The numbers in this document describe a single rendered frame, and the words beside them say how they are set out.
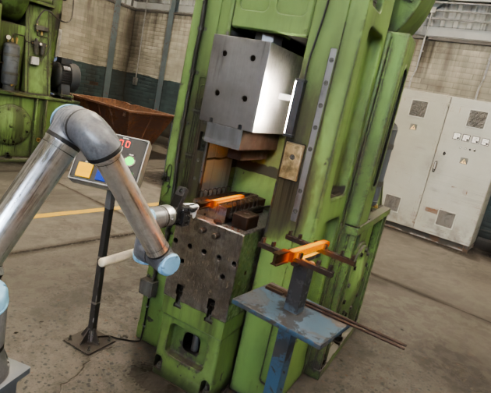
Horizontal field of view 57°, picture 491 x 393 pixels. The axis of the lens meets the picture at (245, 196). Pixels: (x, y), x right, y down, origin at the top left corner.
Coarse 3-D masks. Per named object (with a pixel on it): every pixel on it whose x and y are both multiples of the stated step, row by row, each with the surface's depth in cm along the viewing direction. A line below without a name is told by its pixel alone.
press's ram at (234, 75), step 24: (216, 48) 208; (240, 48) 202; (264, 48) 196; (216, 72) 209; (240, 72) 203; (264, 72) 197; (288, 72) 218; (216, 96) 210; (240, 96) 204; (264, 96) 203; (288, 96) 213; (216, 120) 211; (240, 120) 205; (264, 120) 210
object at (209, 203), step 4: (228, 196) 229; (232, 196) 231; (236, 196) 233; (240, 196) 236; (244, 196) 240; (204, 200) 210; (208, 200) 211; (212, 200) 212; (216, 200) 216; (220, 200) 218; (224, 200) 222; (200, 204) 204; (204, 204) 208; (208, 204) 211; (212, 204) 211; (216, 204) 216; (200, 208) 204; (204, 208) 207
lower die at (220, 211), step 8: (232, 192) 255; (240, 192) 254; (200, 200) 220; (232, 200) 227; (248, 200) 237; (256, 200) 241; (264, 200) 250; (208, 208) 218; (216, 208) 216; (224, 208) 214; (208, 216) 219; (216, 216) 217; (224, 216) 214
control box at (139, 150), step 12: (132, 144) 227; (144, 144) 227; (84, 156) 224; (132, 156) 225; (144, 156) 226; (72, 168) 222; (96, 168) 222; (132, 168) 223; (144, 168) 229; (72, 180) 224; (84, 180) 220; (96, 180) 221
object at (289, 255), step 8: (320, 240) 183; (296, 248) 167; (304, 248) 169; (312, 248) 172; (320, 248) 179; (280, 256) 155; (288, 256) 159; (296, 256) 163; (272, 264) 154; (280, 264) 155
